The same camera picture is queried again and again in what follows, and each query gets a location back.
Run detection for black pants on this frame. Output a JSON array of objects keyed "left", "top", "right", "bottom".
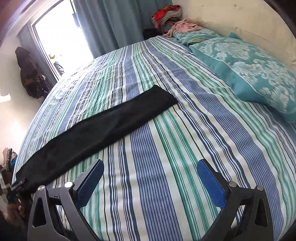
[{"left": 16, "top": 85, "right": 178, "bottom": 194}]

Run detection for person's left hand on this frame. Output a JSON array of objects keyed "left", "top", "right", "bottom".
[{"left": 6, "top": 200, "right": 25, "bottom": 227}]

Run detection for clothes pile with blue item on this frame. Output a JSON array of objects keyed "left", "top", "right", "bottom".
[{"left": 1, "top": 148, "right": 18, "bottom": 173}]

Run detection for striped blue green bedsheet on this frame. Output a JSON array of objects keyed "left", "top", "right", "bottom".
[{"left": 16, "top": 37, "right": 295, "bottom": 240}]

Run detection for hanging dark bags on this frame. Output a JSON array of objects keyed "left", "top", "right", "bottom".
[{"left": 15, "top": 47, "right": 49, "bottom": 99}]

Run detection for teal floral pillow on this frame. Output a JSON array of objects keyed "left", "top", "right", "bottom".
[
  {"left": 189, "top": 37, "right": 295, "bottom": 123},
  {"left": 173, "top": 28, "right": 222, "bottom": 47}
]

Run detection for blue grey curtain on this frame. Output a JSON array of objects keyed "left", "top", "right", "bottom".
[{"left": 74, "top": 0, "right": 172, "bottom": 58}]

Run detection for pink cloth on bed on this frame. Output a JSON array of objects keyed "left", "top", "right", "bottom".
[{"left": 163, "top": 19, "right": 203, "bottom": 38}]

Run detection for pile of colourful clothes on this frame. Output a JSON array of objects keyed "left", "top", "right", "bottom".
[{"left": 152, "top": 5, "right": 182, "bottom": 28}]

